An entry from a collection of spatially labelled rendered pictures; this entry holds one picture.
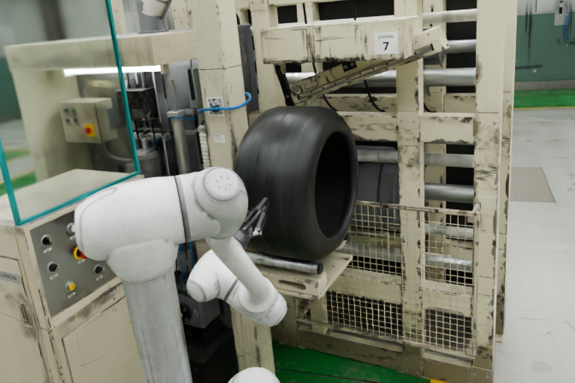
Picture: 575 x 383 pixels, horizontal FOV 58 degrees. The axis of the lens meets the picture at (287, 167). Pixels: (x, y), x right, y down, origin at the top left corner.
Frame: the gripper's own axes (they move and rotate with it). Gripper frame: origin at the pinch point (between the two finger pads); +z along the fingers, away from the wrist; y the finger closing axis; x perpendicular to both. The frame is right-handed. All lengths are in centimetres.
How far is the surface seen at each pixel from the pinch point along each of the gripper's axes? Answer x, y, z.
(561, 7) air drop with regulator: 229, -73, 940
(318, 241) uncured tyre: 21.5, -12.5, 10.2
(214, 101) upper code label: -23, 33, 33
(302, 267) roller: 34.8, -3.6, 9.3
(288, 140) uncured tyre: -15.2, -4.5, 18.9
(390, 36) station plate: -35, -30, 63
